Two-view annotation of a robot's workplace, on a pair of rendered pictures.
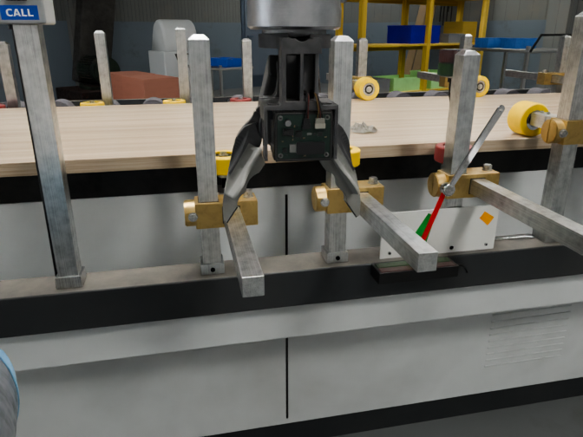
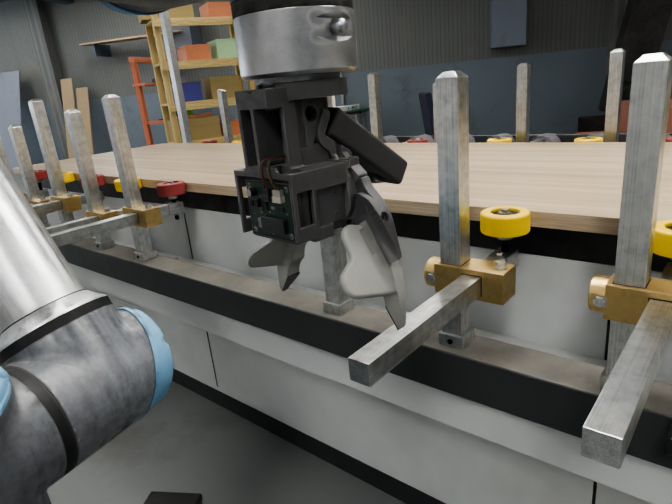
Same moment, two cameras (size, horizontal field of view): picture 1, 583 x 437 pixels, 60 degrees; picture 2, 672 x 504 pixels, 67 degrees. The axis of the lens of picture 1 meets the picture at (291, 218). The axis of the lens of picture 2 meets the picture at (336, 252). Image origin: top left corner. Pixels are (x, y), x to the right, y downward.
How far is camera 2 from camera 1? 45 cm
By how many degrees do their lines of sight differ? 50
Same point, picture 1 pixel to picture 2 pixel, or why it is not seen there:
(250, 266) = (374, 348)
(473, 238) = not seen: outside the picture
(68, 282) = (331, 308)
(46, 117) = not seen: hidden behind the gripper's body
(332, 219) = (614, 329)
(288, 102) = (249, 168)
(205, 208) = (443, 270)
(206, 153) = (450, 208)
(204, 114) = (448, 163)
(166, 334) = (409, 391)
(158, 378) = (443, 434)
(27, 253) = not seen: hidden behind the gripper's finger
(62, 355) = (331, 370)
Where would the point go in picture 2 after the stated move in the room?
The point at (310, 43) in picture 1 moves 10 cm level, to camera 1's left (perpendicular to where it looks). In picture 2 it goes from (255, 96) to (198, 101)
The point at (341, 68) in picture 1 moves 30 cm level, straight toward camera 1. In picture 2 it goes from (642, 104) to (450, 140)
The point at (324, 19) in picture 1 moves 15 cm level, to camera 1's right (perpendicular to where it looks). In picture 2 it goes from (278, 63) to (450, 33)
